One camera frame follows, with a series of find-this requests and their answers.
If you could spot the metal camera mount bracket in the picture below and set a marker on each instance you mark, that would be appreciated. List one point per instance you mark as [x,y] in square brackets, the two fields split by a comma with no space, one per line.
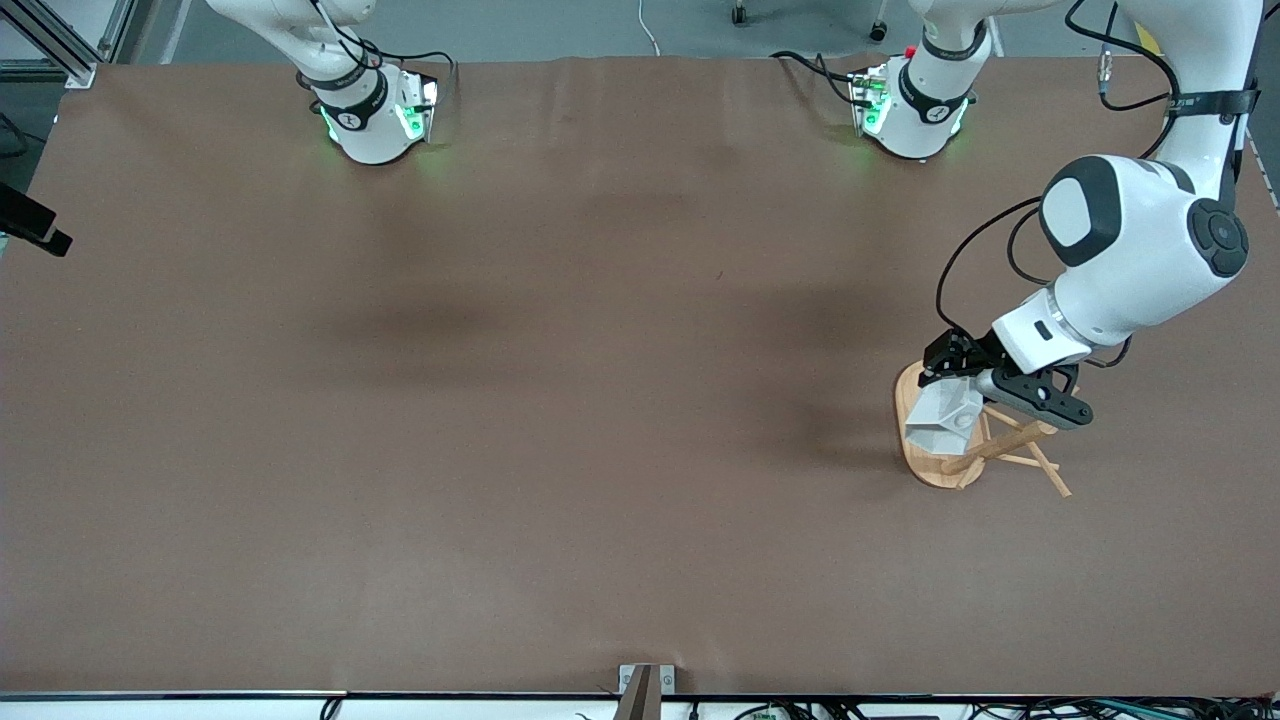
[645,690]

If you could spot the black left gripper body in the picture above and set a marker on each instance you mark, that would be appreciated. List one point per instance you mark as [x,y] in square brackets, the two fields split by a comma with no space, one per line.
[958,353]

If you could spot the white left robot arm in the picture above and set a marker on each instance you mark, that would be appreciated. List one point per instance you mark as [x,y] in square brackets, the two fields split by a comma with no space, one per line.
[1130,250]

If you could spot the wooden cup rack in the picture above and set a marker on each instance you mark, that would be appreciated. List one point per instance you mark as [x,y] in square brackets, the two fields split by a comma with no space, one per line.
[940,472]

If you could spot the white hexagonal cup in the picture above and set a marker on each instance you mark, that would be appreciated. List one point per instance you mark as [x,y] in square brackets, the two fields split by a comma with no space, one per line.
[940,420]

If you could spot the aluminium frame post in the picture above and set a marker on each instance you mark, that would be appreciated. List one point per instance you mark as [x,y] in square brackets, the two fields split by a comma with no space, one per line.
[60,45]

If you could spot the brown paper table cover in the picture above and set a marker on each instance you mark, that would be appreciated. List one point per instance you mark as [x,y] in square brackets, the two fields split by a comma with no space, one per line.
[600,450]

